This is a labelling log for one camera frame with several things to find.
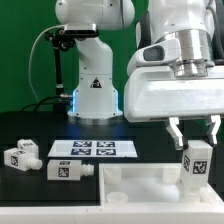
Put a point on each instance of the white L-shaped fence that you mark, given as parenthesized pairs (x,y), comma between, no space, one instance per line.
(110,214)

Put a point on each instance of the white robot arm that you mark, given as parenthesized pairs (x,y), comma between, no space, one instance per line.
(174,73)

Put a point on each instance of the white paper with tags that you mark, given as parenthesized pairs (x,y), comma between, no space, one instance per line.
(92,148)

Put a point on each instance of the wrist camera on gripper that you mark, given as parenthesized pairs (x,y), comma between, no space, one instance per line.
(146,56)

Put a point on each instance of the white square tabletop part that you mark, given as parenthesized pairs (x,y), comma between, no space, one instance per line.
(158,185)

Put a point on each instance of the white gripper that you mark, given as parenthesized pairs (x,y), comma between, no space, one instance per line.
(154,93)

